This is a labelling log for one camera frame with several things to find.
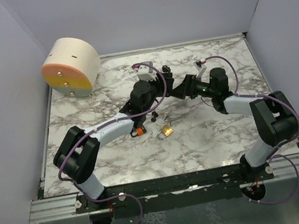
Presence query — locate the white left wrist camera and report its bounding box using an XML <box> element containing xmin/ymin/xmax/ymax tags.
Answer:
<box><xmin>133</xmin><ymin>61</ymin><xmax>157</xmax><ymax>82</ymax></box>

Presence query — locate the aluminium frame rail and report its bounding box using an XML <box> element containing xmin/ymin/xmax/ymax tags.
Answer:
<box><xmin>29</xmin><ymin>193</ymin><xmax>77</xmax><ymax>224</ymax></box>

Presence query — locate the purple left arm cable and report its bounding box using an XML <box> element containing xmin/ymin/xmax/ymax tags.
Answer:
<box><xmin>42</xmin><ymin>58</ymin><xmax>190</xmax><ymax>224</ymax></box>

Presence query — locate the small silver key bunch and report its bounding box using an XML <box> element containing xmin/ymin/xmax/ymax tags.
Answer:
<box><xmin>165</xmin><ymin>116</ymin><xmax>172</xmax><ymax>126</ymax></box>

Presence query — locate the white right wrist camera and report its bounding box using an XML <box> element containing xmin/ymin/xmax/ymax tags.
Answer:
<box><xmin>193</xmin><ymin>59</ymin><xmax>207</xmax><ymax>80</ymax></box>

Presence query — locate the black Kaijing padlock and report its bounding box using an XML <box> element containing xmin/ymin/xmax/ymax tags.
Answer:
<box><xmin>161</xmin><ymin>65</ymin><xmax>173</xmax><ymax>79</ymax></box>

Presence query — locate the brass padlock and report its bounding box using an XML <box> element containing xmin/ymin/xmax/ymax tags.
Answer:
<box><xmin>157</xmin><ymin>125</ymin><xmax>173</xmax><ymax>140</ymax></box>

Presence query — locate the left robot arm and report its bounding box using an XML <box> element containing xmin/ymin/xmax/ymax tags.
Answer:
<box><xmin>53</xmin><ymin>66</ymin><xmax>174</xmax><ymax>210</ymax></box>

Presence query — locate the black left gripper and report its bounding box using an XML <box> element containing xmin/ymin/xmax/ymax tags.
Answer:
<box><xmin>137</xmin><ymin>70</ymin><xmax>178</xmax><ymax>115</ymax></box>

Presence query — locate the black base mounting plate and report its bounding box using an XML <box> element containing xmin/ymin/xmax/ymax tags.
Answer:
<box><xmin>75</xmin><ymin>164</ymin><xmax>274</xmax><ymax>219</ymax></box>

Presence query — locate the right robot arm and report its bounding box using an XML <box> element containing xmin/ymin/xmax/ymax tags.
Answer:
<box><xmin>165</xmin><ymin>67</ymin><xmax>299</xmax><ymax>182</ymax></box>

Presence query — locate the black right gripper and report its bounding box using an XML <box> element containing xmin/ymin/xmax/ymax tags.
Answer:
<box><xmin>168</xmin><ymin>70</ymin><xmax>217</xmax><ymax>105</ymax></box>

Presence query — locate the cream cylinder with coloured face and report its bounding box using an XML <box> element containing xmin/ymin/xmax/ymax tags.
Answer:
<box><xmin>41</xmin><ymin>37</ymin><xmax>101</xmax><ymax>98</ymax></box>

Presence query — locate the orange and black padlock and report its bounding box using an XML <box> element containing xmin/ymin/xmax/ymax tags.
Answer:
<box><xmin>130</xmin><ymin>125</ymin><xmax>147</xmax><ymax>138</ymax></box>

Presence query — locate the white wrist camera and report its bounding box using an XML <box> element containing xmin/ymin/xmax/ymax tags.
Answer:
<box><xmin>133</xmin><ymin>61</ymin><xmax>157</xmax><ymax>82</ymax></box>
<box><xmin>193</xmin><ymin>59</ymin><xmax>207</xmax><ymax>80</ymax></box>

